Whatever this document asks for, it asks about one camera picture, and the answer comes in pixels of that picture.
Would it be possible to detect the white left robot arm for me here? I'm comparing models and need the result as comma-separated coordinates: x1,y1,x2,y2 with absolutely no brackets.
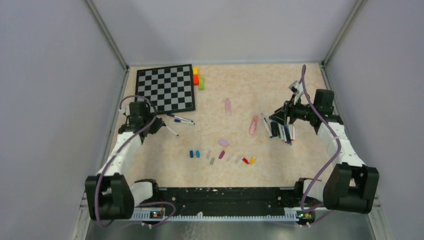
84,101,164,222

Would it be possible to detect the black and grey chessboard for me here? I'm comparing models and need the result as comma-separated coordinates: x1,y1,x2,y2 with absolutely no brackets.
135,64,196,115

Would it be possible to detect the black white pen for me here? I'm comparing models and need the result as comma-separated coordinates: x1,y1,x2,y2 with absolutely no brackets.
164,125,179,137

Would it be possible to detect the pink highlighter marker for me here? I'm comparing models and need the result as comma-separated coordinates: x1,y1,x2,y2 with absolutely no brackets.
249,114,258,135

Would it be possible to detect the yellow pen cap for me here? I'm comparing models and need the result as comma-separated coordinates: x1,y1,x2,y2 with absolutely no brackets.
249,157,256,165

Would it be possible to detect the pink marker cap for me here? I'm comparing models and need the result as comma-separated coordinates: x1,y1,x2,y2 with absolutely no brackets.
218,139,229,147

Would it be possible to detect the magenta pen cap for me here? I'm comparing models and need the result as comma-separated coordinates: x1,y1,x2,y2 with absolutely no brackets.
218,150,225,159

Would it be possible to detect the grey slotted cable duct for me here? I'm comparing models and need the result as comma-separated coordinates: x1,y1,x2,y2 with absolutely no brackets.
127,208,300,222

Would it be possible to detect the blue capped whiteboard pen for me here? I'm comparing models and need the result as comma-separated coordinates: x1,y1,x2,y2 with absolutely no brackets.
166,113,194,123

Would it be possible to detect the white pen blue cap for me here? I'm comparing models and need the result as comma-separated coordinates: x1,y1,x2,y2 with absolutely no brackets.
260,113,273,139

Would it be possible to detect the green toy block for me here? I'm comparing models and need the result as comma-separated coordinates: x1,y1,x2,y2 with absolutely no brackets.
198,77,205,91

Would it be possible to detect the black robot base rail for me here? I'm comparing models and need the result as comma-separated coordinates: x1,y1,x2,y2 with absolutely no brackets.
143,187,303,217

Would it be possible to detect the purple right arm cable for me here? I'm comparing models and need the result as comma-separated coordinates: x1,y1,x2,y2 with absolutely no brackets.
298,64,342,228

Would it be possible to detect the red capped white pen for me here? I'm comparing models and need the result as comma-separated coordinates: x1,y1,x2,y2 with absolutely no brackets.
287,124,294,141

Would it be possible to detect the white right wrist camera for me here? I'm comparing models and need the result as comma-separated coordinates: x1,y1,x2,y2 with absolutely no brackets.
289,80,304,104

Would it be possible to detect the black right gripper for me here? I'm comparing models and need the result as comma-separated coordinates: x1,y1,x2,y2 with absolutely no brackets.
269,93,318,126

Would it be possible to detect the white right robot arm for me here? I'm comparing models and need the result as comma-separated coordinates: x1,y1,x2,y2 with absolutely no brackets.
269,87,380,214

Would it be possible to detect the dark blue pen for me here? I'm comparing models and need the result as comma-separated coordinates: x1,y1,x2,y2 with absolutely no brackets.
282,125,289,144

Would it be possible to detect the black blue highlighter marker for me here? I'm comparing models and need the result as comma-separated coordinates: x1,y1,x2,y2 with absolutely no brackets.
270,121,278,137

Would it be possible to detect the green transparent pen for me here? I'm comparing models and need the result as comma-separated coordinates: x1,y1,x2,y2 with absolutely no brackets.
276,124,282,139

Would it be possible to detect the white grey marker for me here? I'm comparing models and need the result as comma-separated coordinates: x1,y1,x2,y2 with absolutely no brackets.
279,124,287,143

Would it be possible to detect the orange toy block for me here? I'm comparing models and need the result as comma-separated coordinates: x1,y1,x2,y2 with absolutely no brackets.
193,74,199,86

